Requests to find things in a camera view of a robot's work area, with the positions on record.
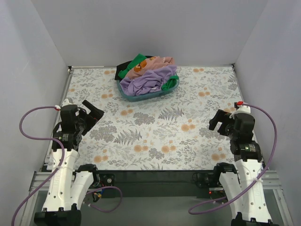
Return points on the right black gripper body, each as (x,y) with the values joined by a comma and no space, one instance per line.
(221,122)

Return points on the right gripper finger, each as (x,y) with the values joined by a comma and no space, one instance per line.
(223,129)
(220,116)

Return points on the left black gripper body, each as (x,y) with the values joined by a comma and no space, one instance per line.
(89,115)

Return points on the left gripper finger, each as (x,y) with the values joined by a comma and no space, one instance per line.
(95,115)
(88,105)

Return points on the purple t shirt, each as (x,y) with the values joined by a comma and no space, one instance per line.
(162,79)

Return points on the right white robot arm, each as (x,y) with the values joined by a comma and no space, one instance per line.
(240,181)

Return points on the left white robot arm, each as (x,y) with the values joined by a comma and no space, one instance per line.
(67,188)

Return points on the teal plastic basket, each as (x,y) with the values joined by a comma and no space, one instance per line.
(146,96)

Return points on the black t shirt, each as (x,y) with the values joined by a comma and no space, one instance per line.
(122,70)

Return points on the floral table mat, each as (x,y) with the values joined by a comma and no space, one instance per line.
(169,132)

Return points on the green t shirt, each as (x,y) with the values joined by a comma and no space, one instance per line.
(138,59)

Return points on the pink t shirt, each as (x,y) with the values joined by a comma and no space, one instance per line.
(151,63)

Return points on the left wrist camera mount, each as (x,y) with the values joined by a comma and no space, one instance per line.
(67,101)

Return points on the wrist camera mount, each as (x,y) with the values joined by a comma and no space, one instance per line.
(67,101)
(240,108)

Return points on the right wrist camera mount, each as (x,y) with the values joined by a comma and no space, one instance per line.
(240,108)

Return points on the aluminium frame rail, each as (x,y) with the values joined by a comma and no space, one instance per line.
(270,183)

